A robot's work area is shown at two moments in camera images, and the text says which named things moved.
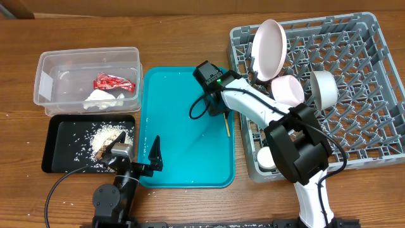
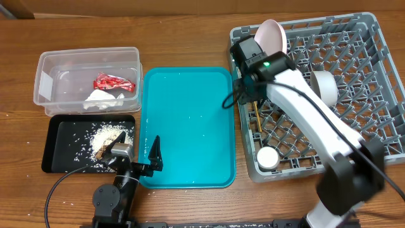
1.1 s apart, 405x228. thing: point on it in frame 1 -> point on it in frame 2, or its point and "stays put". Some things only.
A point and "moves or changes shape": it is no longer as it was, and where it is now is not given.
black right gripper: (216, 107) -> (250, 87)
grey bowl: (326, 87) stays put
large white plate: (269, 50) stays put
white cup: (265, 159) stays put
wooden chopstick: (227, 127) moves or changes shape
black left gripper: (154, 157) stays put
